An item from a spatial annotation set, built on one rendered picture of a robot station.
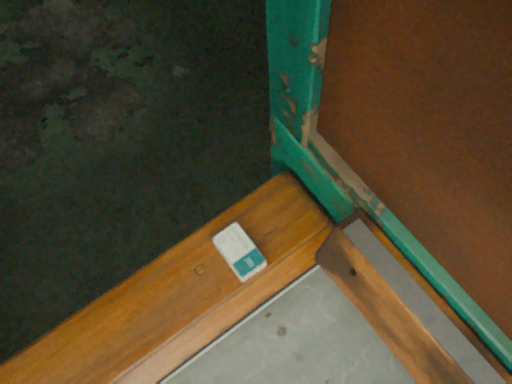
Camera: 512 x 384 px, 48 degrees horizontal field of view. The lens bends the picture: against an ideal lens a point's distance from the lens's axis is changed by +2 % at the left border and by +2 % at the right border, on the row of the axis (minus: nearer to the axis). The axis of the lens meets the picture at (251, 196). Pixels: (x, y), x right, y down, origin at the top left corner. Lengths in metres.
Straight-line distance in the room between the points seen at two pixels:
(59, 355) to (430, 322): 0.39
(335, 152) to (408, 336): 0.20
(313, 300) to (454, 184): 0.28
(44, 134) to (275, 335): 1.22
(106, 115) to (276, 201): 1.09
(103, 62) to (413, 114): 1.47
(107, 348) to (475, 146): 0.44
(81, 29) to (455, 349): 1.60
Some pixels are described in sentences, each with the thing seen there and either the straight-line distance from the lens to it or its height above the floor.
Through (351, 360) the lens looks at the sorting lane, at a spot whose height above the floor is 0.74.
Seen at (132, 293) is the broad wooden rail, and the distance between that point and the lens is 0.68.
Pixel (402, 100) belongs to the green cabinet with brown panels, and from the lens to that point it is 0.45.
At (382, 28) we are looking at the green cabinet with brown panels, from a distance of 0.42.
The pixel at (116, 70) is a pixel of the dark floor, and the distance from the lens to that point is 1.81.
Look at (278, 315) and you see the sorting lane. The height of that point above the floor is 0.74.
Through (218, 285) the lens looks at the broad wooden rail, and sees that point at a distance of 0.66.
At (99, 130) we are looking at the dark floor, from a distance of 1.71.
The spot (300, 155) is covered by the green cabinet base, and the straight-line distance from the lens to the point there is 0.66.
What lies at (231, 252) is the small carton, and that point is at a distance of 0.65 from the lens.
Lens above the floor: 1.40
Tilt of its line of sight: 66 degrees down
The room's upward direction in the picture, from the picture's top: 7 degrees counter-clockwise
